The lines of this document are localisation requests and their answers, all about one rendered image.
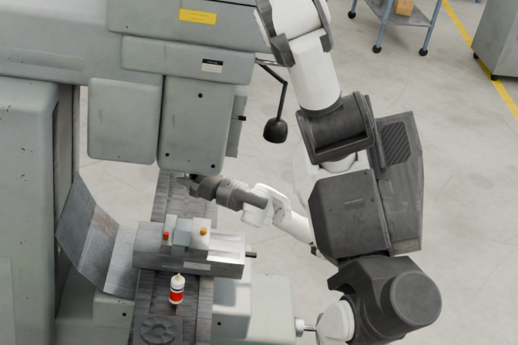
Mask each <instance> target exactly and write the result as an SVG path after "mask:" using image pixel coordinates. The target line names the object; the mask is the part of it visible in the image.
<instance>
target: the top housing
mask: <svg viewBox="0 0 518 345"><path fill-rule="evenodd" d="M256 8H257V5H256V2H255V0H106V27H107V29H108V30H109V31H111V32H115V33H120V34H126V35H137V36H143V37H148V38H154V39H165V40H170V41H176V42H186V43H193V44H198V45H209V46H215V47H221V48H226V49H236V50H243V51H249V52H259V53H264V54H271V55H273V53H272V51H271V48H269V47H267V46H266V44H265V43H264V40H263V37H262V35H261V32H260V29H259V28H258V25H257V24H256V19H255V17H254V10H255V9H256Z"/></svg>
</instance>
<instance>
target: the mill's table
mask: <svg viewBox="0 0 518 345"><path fill-rule="evenodd" d="M182 174H183V173H182V172H171V171H165V170H162V169H160V171H159V175H158V180H157V185H156V192H155V196H154V201H153V208H152V213H151V217H150V222H156V223H165V220H166V215H167V214H171V215H177V218H182V219H193V218H194V217H196V218H202V219H211V227H210V228H211V229H217V211H218V205H217V204H216V202H215V199H213V200H212V201H211V202H210V201H208V200H205V199H202V198H200V197H199V198H198V199H197V198H194V197H192V196H190V195H189V191H186V190H185V189H183V188H182V187H181V184H179V183H177V182H176V179H177V176H182ZM177 274H178V273H177V272H170V271H163V270H151V269H144V268H141V272H140V280H139V284H138V289H137V293H136V301H135V306H134V310H133V318H132V322H131V327H130V331H129V339H128V343H127V345H133V334H134V328H135V322H136V315H137V314H138V313H142V314H153V315H164V316H174V317H182V318H183V334H182V335H183V337H182V345H210V336H211V322H212V308H213V294H214V276H203V275H196V274H189V273H180V275H181V276H182V277H183V278H184V279H185V282H184V288H183V299H182V302H181V303H178V304H173V303H171V302H170V301H169V295H170V284H171V279H172V277H173V276H176V275H177Z"/></svg>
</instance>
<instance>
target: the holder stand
mask: <svg viewBox="0 0 518 345"><path fill-rule="evenodd" d="M182 334H183V318H182V317H174V316H164V315H153V314H142V313H138V314H137V315H136V322H135V328H134V334H133V345H182V337H183V335H182Z"/></svg>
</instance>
